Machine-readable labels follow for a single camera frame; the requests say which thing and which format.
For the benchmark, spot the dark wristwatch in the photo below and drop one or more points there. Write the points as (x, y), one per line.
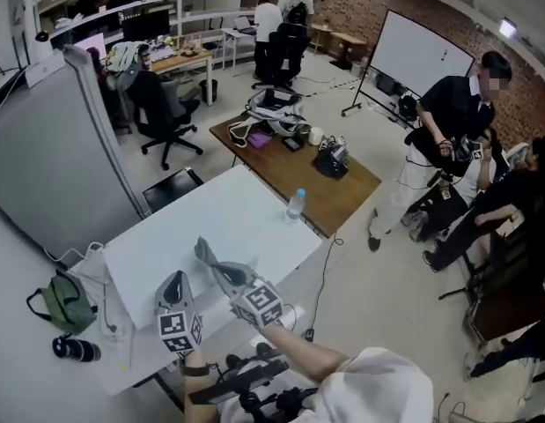
(195, 370)

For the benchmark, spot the person's shoe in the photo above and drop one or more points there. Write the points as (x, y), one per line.
(232, 361)
(264, 350)

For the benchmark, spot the whiteboard on wheeled stand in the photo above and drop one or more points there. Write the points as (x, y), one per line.
(422, 60)

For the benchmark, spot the white side table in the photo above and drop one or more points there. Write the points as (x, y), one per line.
(230, 33)

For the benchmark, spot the black water bottle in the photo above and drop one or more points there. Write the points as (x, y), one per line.
(76, 349)

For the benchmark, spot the idle hand-held gripper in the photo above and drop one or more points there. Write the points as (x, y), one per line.
(336, 148)

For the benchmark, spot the brown wooden table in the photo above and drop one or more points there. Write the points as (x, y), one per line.
(276, 170)

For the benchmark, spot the black office chair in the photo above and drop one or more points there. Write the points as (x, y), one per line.
(159, 104)
(285, 55)

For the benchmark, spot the black waste bin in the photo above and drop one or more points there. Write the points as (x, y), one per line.
(208, 91)

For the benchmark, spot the person's white shirt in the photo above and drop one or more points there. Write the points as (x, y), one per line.
(377, 390)

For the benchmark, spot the black square stool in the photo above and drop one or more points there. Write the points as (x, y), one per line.
(173, 187)

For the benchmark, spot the large white sheet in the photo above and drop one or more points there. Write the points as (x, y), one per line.
(175, 236)

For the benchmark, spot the black pouch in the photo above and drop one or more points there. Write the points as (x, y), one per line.
(331, 168)

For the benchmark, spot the wall emergency light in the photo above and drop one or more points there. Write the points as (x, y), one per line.
(508, 27)

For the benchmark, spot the white plastic sheet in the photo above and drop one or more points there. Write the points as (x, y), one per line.
(91, 276)

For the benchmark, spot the black chest camera rig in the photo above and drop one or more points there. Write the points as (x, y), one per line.
(237, 383)

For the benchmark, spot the clear plastic water bottle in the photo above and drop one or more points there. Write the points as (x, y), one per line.
(295, 207)

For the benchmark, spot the white cup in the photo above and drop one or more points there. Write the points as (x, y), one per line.
(316, 137)

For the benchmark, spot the green striped bag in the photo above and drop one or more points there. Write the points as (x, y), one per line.
(65, 304)

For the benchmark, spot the person's right shoe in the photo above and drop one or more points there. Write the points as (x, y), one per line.
(264, 350)

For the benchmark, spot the lit monitor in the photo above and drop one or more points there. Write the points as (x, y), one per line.
(93, 44)

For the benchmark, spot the purple pouch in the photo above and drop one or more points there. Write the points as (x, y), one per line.
(259, 139)

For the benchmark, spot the black table leg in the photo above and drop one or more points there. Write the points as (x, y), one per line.
(168, 390)

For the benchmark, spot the black flat box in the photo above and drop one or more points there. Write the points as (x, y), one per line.
(294, 143)

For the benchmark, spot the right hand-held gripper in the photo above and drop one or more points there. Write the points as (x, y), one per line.
(259, 304)

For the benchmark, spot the white and black bag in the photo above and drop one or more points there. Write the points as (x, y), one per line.
(276, 108)

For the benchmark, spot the person's left forearm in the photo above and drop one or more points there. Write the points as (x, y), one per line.
(197, 395)

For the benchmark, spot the light wooden desk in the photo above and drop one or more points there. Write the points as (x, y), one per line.
(179, 60)

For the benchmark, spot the white patterned jacket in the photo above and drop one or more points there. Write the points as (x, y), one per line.
(122, 55)

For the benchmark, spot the open laptop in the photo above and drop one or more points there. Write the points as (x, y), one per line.
(245, 24)

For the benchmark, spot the white flat box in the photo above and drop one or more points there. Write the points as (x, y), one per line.
(45, 69)

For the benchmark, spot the grey partition panel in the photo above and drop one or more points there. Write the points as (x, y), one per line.
(56, 157)

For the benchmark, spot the black monitor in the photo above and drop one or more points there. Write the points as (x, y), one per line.
(146, 24)

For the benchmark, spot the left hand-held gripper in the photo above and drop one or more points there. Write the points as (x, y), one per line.
(179, 328)

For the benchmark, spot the person's left shoe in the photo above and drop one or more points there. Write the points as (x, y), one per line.
(232, 361)

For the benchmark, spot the person's right forearm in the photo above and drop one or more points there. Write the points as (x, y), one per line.
(298, 351)

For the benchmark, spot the small wooden side table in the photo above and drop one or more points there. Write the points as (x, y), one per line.
(321, 35)
(348, 44)

